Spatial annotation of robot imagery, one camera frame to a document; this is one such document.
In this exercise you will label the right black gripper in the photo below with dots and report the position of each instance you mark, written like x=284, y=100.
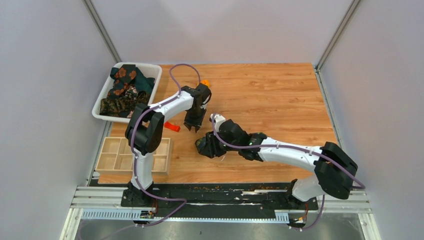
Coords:
x=220, y=153

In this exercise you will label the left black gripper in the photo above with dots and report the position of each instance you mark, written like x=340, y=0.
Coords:
x=189, y=122

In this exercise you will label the navy yellow floral tie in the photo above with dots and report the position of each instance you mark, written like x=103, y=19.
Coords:
x=203, y=146

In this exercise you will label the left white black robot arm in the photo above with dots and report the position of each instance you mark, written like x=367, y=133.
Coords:
x=145, y=129

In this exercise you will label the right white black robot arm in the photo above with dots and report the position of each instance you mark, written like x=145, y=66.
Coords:
x=333, y=170

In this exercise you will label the red plastic clip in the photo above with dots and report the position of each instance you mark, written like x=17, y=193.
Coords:
x=172, y=127

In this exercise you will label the orange cube toy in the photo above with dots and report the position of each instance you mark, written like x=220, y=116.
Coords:
x=206, y=83

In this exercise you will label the white plastic bin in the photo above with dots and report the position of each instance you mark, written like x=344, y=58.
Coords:
x=149, y=70

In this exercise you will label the dark brown patterned tie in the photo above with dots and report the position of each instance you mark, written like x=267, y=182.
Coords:
x=123, y=106

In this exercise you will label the green orange floral tie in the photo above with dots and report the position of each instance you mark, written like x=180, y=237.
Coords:
x=128, y=81

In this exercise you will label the wooden compartment tray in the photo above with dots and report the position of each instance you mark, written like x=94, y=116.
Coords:
x=115, y=157

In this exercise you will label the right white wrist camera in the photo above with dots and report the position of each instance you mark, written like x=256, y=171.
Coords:
x=216, y=120

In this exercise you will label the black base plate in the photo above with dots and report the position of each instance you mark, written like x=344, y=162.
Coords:
x=214, y=200

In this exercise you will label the aluminium rail frame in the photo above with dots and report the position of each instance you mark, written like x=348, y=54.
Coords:
x=105, y=203

